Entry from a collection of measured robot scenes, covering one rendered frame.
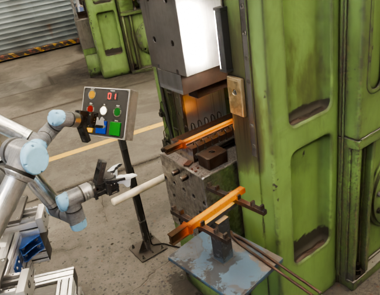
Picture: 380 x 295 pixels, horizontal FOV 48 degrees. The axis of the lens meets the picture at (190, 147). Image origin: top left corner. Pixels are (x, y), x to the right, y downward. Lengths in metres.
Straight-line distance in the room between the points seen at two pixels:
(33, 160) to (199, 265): 0.79
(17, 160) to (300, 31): 1.22
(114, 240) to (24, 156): 1.69
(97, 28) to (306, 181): 5.10
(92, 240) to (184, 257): 1.49
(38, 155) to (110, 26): 5.26
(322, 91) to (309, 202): 0.58
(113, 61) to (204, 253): 5.28
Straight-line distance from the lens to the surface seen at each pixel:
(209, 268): 1.83
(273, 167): 1.85
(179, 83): 1.92
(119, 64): 6.90
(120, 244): 3.16
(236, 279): 1.77
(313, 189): 2.23
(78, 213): 1.91
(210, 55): 1.92
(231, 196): 1.74
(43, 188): 1.93
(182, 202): 2.24
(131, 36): 6.79
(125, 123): 2.35
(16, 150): 1.70
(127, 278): 2.88
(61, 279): 2.70
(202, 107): 2.35
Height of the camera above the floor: 1.94
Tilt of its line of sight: 27 degrees down
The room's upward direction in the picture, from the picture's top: 9 degrees counter-clockwise
